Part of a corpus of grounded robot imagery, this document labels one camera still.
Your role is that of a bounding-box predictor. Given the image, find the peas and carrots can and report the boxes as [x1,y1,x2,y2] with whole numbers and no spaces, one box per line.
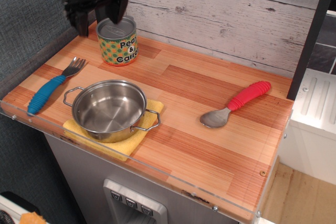
[96,15,139,67]

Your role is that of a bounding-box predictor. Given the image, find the stainless steel pot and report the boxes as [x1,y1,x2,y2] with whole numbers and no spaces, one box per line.
[63,80,161,143]

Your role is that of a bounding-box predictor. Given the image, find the clear acrylic edge guard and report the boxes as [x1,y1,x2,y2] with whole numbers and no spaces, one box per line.
[1,101,260,223]

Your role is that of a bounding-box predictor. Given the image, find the grey toy fridge cabinet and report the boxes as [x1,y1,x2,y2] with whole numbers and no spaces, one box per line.
[45,134,237,223]

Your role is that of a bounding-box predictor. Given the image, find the silver dispenser panel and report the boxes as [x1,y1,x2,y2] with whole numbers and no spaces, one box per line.
[103,179,168,223]

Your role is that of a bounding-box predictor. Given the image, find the orange and black object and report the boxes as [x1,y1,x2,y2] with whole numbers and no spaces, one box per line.
[1,191,48,223]

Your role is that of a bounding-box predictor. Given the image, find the white toy sink unit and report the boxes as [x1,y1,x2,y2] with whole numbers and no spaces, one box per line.
[278,69,335,184]

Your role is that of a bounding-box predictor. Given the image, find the dark left post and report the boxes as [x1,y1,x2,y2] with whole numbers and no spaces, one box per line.
[95,6,109,23]

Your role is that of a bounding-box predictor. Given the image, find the dark post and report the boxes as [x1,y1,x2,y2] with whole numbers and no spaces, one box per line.
[287,0,331,101]
[95,6,109,23]

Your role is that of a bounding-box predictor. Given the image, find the blue handled fork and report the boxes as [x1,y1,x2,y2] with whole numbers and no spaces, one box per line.
[27,57,86,114]

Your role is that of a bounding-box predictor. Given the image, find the red handled spoon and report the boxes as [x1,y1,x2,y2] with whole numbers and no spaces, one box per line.
[199,81,271,129]

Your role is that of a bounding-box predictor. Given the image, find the dark right post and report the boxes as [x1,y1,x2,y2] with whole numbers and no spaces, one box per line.
[287,0,331,101]

